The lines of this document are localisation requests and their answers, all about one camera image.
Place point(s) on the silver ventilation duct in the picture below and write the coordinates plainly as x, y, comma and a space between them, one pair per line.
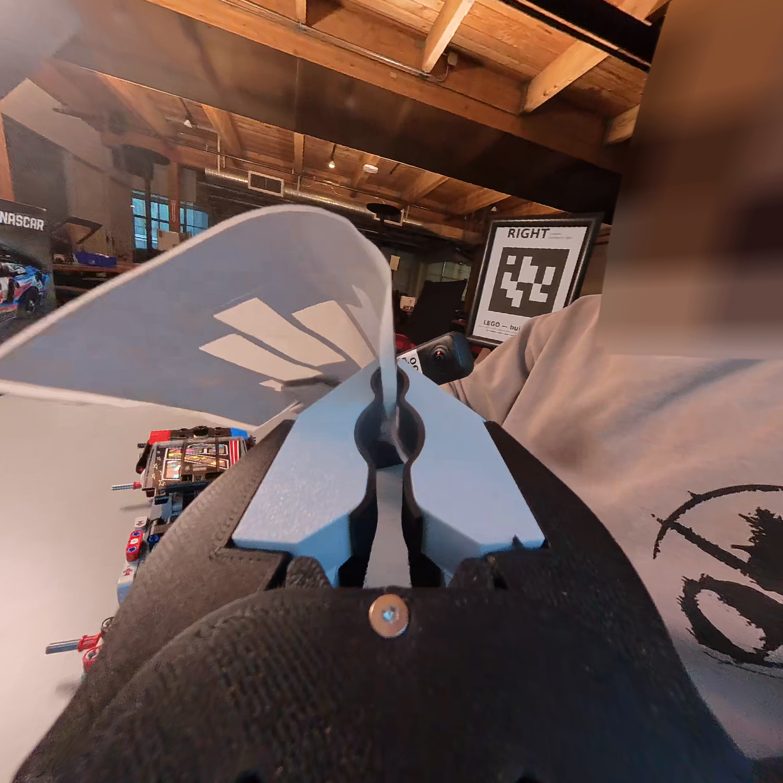
330, 193

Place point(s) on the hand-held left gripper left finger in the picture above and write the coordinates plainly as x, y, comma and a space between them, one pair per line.
300, 489

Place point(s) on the black lego set box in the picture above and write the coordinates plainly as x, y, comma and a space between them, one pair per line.
24, 281

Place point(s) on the holographic sticker sheet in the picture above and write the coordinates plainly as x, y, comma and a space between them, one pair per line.
153, 318

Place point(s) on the framed marker sign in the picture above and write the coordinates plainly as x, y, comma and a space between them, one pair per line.
532, 275

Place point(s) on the lego race car model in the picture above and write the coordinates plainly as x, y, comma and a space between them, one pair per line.
189, 459

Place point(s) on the black patio heater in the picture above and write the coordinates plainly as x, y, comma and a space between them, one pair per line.
385, 211
142, 158

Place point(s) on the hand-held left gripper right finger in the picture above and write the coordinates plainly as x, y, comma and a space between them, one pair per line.
471, 489

